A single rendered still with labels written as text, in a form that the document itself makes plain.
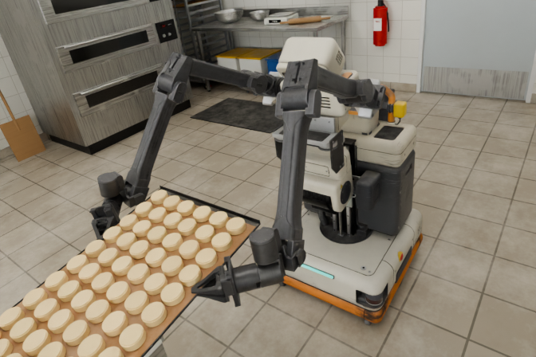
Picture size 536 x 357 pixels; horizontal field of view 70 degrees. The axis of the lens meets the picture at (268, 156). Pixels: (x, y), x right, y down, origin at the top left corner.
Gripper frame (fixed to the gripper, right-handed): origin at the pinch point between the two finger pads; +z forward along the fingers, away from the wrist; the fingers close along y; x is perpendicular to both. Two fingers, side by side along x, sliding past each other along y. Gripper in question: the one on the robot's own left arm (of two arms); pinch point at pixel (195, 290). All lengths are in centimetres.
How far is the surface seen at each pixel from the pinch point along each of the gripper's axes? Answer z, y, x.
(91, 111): 121, 69, 315
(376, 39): -188, 68, 343
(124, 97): 93, 72, 342
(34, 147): 202, 103, 339
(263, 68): -65, 94, 406
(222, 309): 12, 101, 73
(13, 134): 212, 82, 333
